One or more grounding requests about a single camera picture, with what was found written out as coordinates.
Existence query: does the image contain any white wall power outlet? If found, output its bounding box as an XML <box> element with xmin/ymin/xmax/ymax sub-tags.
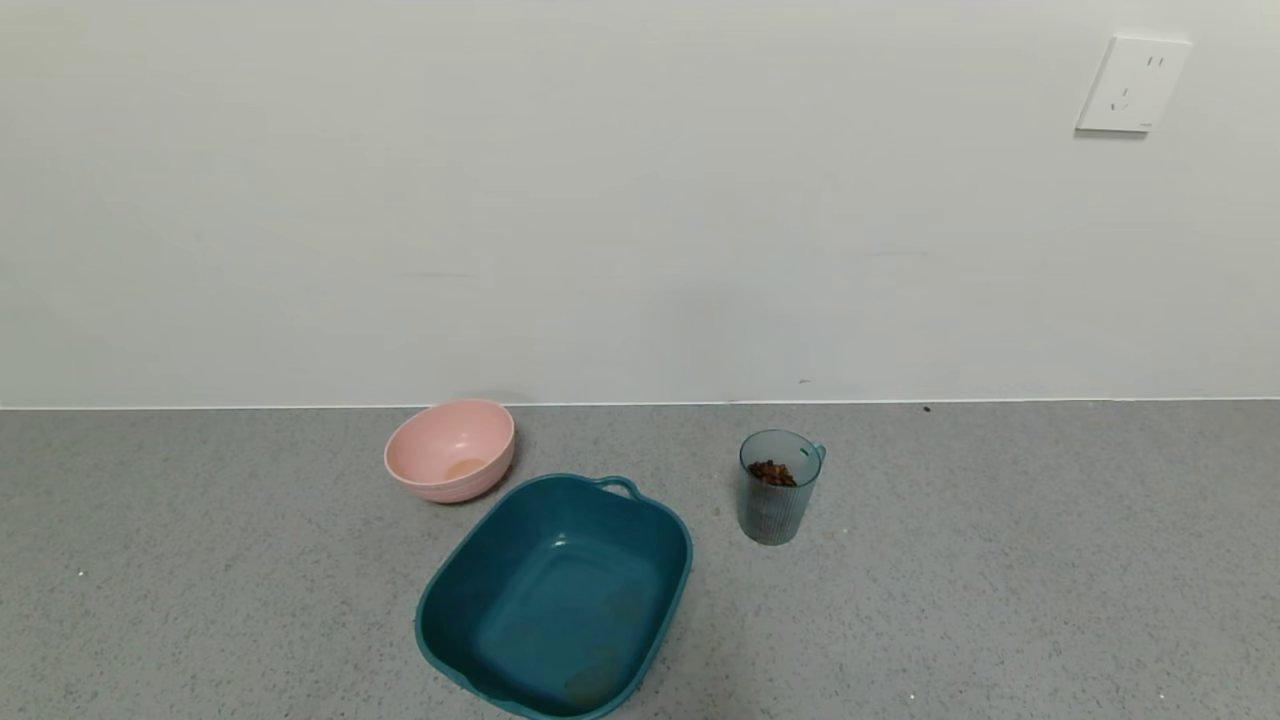
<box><xmin>1075</xmin><ymin>35</ymin><xmax>1193</xmax><ymax>135</ymax></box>

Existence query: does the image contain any pink plastic bowl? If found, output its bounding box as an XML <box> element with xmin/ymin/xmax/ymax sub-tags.
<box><xmin>384</xmin><ymin>399</ymin><xmax>517</xmax><ymax>504</ymax></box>

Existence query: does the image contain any translucent grey ribbed cup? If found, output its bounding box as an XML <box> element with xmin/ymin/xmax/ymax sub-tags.
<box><xmin>738</xmin><ymin>429</ymin><xmax>827</xmax><ymax>547</ymax></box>

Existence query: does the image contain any teal plastic basin with handles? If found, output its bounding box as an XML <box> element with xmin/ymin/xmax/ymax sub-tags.
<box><xmin>414</xmin><ymin>473</ymin><xmax>695</xmax><ymax>720</ymax></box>

